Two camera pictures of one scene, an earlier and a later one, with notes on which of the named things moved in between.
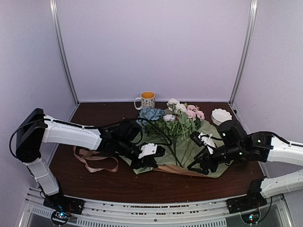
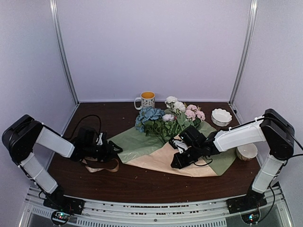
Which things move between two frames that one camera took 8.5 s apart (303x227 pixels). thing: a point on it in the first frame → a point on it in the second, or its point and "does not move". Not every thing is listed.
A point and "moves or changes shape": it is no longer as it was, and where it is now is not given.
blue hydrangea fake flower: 149,113 does not move
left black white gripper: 147,160 → 109,152
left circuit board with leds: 59,217 does not move
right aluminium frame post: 242,68 does not move
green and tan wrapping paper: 191,142 moves or changes shape
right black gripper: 202,161 → 181,165
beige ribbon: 89,154 does not move
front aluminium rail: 270,210 does not move
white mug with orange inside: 147,100 does not move
